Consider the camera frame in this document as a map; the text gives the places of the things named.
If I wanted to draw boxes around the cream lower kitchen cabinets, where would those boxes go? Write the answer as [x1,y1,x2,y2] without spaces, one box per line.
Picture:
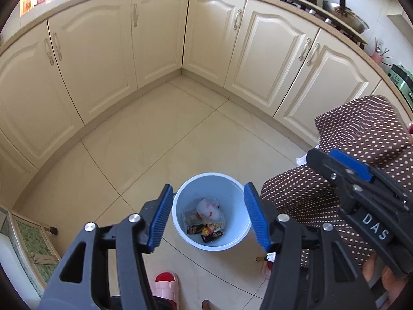
[0,0,413,207]

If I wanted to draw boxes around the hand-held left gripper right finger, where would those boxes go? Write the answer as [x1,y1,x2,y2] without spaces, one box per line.
[243,182,378,310]

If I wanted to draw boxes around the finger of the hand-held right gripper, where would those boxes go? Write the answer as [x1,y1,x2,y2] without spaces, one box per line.
[306,148,404,214]
[328,149,413,201]

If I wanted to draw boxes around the brown polka dot tablecloth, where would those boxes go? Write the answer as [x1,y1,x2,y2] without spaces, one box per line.
[261,95,413,267]

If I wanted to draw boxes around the light blue trash bin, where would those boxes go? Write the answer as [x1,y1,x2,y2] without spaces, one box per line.
[172,173,252,252]

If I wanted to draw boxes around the bundle of colourful wrappers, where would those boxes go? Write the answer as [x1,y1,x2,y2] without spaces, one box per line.
[200,222,224,243]

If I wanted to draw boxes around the green patterned glass door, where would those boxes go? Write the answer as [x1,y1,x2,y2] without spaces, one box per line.
[0,207,62,298]

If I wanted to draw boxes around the pink and red slipper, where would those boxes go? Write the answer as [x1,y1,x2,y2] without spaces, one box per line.
[151,272,179,310]
[261,258,274,279]

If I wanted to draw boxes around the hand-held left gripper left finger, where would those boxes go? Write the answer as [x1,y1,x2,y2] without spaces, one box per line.
[39,183,175,310]

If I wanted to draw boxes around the green electric cooker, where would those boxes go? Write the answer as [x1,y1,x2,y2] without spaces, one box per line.
[387,64,413,110]

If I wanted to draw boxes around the black gas stove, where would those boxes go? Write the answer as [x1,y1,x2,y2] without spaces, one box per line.
[269,0,368,44]

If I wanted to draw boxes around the person's right hand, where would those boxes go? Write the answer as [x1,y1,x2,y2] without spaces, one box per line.
[361,252,413,304]

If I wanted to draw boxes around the steel wok with lid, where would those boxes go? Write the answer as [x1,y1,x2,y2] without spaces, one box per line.
[323,0,370,34]

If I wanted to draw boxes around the wrappers and trash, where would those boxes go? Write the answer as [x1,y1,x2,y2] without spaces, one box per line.
[196,198,225,225]

